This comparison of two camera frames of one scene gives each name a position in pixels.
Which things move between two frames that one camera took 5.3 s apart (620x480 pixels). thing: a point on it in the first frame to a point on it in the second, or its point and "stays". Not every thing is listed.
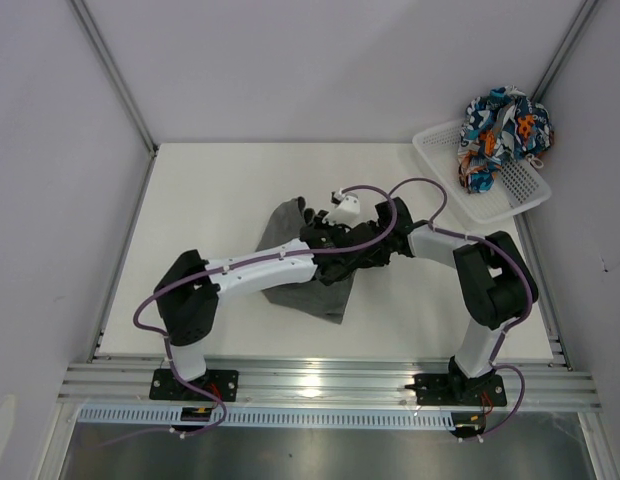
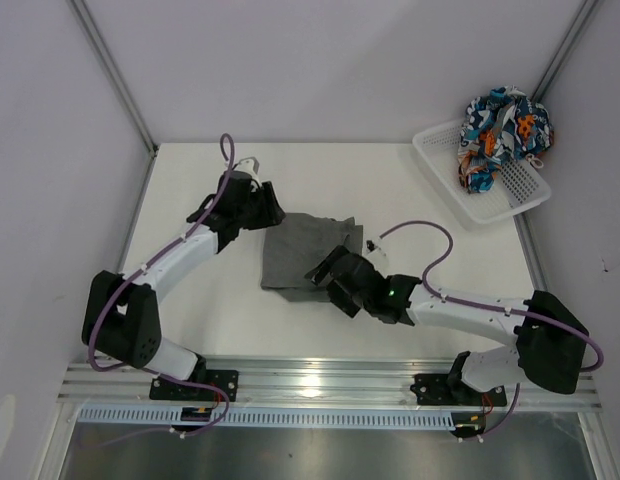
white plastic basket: [517, 185] stays
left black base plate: [165, 386] stays
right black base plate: [455, 388] stays
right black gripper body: [383, 256] to [366, 304]
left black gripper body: [331, 230] to [250, 214]
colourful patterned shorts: [499, 126] stays
